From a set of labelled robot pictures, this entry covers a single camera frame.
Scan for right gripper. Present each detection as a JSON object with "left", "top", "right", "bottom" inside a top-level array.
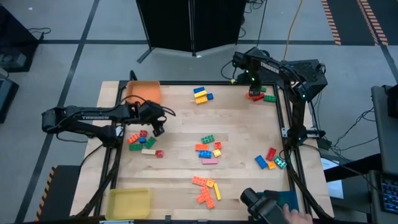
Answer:
[{"left": 245, "top": 60, "right": 264, "bottom": 97}]

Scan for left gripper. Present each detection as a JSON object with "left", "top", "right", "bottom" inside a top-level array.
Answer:
[{"left": 134, "top": 100, "right": 167, "bottom": 138}]

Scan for yellow long block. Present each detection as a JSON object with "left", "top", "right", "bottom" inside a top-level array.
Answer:
[{"left": 213, "top": 182, "right": 222, "bottom": 202}]

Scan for orange plastic bin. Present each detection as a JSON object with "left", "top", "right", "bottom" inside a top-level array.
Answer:
[{"left": 125, "top": 80, "right": 162, "bottom": 106}]

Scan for orange long studded block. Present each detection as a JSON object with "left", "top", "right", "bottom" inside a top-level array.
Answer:
[{"left": 200, "top": 185, "right": 213, "bottom": 200}]

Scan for yellow plastic bin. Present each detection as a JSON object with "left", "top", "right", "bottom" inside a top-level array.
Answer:
[{"left": 104, "top": 187, "right": 153, "bottom": 221}]

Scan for black power adapter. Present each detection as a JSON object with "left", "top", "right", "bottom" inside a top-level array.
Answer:
[{"left": 317, "top": 138, "right": 333, "bottom": 151}]

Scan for black divider screen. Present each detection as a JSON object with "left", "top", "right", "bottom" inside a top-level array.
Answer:
[{"left": 136, "top": 0, "right": 248, "bottom": 65}]

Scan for blue plastic bin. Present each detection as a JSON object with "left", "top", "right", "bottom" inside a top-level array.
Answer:
[{"left": 257, "top": 189, "right": 300, "bottom": 213}]

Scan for black handheld device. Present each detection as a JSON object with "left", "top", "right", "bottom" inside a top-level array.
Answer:
[{"left": 239, "top": 187, "right": 292, "bottom": 224}]

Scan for black hazard-striped mat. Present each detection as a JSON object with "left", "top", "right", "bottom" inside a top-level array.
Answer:
[{"left": 34, "top": 164, "right": 82, "bottom": 222}]

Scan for white paper sheet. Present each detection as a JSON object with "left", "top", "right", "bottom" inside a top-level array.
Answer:
[{"left": 320, "top": 157, "right": 345, "bottom": 200}]

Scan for person's hand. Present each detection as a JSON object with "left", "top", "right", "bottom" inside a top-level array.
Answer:
[{"left": 282, "top": 203, "right": 313, "bottom": 224}]

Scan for grey side desk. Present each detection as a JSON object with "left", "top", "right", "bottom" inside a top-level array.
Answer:
[{"left": 371, "top": 83, "right": 398, "bottom": 175}]

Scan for dark grey case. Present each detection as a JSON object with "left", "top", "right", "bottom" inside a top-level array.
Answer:
[{"left": 0, "top": 73, "right": 20, "bottom": 124}]

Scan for black floor platform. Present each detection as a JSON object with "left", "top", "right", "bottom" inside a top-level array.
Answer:
[{"left": 0, "top": 4, "right": 40, "bottom": 74}]

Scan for black keyboard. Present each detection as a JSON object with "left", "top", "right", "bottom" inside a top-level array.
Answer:
[{"left": 379, "top": 177, "right": 398, "bottom": 215}]

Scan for black aluminium table frame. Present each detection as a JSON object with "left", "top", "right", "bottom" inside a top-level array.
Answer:
[{"left": 74, "top": 70, "right": 335, "bottom": 222}]

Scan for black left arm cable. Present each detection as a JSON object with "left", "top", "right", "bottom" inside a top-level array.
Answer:
[{"left": 119, "top": 95, "right": 177, "bottom": 118}]

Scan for yellow hanging cable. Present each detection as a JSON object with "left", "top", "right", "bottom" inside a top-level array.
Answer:
[{"left": 282, "top": 0, "right": 304, "bottom": 62}]

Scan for black power cable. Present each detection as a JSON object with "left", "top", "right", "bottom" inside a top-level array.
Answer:
[{"left": 255, "top": 0, "right": 268, "bottom": 49}]

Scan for black floor cable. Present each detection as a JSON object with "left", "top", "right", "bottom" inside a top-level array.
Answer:
[{"left": 27, "top": 27, "right": 52, "bottom": 41}]

